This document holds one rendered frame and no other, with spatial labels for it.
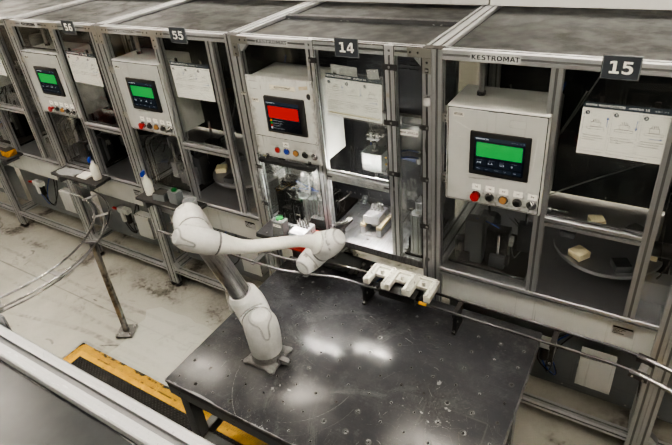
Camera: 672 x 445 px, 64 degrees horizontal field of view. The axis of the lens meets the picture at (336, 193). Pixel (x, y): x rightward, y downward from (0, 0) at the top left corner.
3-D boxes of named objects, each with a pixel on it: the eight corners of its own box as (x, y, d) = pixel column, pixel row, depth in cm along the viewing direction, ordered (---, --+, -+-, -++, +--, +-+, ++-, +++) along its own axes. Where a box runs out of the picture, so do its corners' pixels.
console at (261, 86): (255, 155, 299) (240, 76, 275) (285, 135, 319) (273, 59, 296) (318, 168, 278) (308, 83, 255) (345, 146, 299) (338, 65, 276)
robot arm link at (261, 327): (255, 365, 250) (247, 331, 239) (245, 340, 264) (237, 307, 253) (287, 353, 255) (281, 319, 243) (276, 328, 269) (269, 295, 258)
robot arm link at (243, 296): (250, 338, 266) (239, 311, 283) (278, 321, 268) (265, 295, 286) (168, 230, 222) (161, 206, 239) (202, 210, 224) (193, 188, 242)
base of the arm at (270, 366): (278, 379, 249) (277, 371, 246) (242, 363, 259) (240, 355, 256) (300, 352, 262) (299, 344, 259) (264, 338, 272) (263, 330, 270)
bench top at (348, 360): (166, 385, 257) (164, 379, 255) (291, 260, 333) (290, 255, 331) (470, 543, 185) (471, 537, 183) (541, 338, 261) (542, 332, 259)
